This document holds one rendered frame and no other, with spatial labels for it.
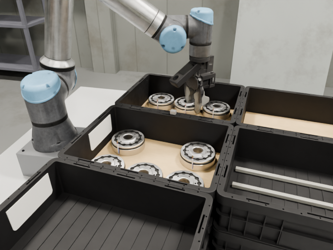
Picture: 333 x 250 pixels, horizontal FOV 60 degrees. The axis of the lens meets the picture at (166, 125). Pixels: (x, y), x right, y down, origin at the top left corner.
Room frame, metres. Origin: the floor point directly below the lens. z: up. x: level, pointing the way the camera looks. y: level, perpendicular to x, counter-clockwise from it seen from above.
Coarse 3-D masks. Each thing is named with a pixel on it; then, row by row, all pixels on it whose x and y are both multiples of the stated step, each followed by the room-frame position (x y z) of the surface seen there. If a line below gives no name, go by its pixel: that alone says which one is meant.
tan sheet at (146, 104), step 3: (147, 102) 1.06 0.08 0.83; (144, 105) 1.03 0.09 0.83; (147, 105) 1.03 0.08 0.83; (201, 108) 1.01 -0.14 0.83; (201, 111) 0.98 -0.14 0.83; (231, 111) 0.98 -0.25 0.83; (198, 114) 0.96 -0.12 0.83; (201, 114) 0.96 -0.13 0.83; (231, 114) 0.96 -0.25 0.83; (228, 120) 0.92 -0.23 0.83
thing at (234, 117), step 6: (144, 78) 1.07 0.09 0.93; (138, 84) 1.02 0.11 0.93; (222, 84) 1.02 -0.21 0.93; (228, 84) 1.01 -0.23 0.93; (234, 84) 1.01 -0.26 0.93; (132, 90) 0.97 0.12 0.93; (240, 90) 0.96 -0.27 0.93; (126, 96) 0.92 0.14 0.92; (240, 96) 0.91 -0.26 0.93; (240, 102) 0.86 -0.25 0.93; (144, 108) 0.82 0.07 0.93; (150, 108) 0.82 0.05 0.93; (234, 108) 0.82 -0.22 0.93; (180, 114) 0.78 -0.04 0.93; (186, 114) 0.78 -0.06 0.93; (234, 114) 0.78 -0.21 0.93; (210, 120) 0.75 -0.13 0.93; (216, 120) 0.74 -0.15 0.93; (222, 120) 0.74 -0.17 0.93; (234, 120) 0.74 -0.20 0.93; (234, 126) 0.74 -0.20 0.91
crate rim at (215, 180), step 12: (108, 108) 0.82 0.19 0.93; (120, 108) 0.83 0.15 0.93; (132, 108) 0.82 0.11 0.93; (96, 120) 0.74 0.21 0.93; (192, 120) 0.75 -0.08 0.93; (204, 120) 0.74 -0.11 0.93; (84, 132) 0.67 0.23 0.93; (228, 132) 0.67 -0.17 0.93; (72, 144) 0.62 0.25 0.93; (228, 144) 0.62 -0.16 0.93; (60, 156) 0.57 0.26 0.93; (72, 156) 0.57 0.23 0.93; (108, 168) 0.52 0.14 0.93; (120, 168) 0.52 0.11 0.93; (216, 168) 0.52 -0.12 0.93; (156, 180) 0.48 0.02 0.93; (168, 180) 0.48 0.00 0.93; (216, 180) 0.48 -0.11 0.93; (216, 192) 0.46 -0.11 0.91
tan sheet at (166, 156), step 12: (108, 144) 0.76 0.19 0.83; (156, 144) 0.76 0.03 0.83; (168, 144) 0.76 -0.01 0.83; (96, 156) 0.70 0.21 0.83; (120, 156) 0.70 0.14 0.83; (132, 156) 0.70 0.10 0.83; (144, 156) 0.70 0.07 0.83; (156, 156) 0.70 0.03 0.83; (168, 156) 0.70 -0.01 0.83; (216, 156) 0.70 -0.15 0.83; (168, 168) 0.64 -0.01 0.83; (180, 168) 0.64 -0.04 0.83; (204, 180) 0.59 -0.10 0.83
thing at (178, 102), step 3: (177, 99) 1.02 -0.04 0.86; (180, 99) 1.02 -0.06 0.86; (192, 99) 1.02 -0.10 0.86; (177, 102) 1.00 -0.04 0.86; (180, 102) 1.00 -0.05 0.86; (177, 105) 0.97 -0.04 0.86; (180, 105) 0.98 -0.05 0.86; (183, 105) 0.97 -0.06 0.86; (186, 105) 0.97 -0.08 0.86; (189, 105) 0.97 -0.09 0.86; (192, 105) 0.97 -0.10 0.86; (180, 108) 0.96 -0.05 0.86; (183, 108) 0.95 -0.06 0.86; (186, 108) 0.95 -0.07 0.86; (189, 108) 0.95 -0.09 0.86; (192, 108) 0.95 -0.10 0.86
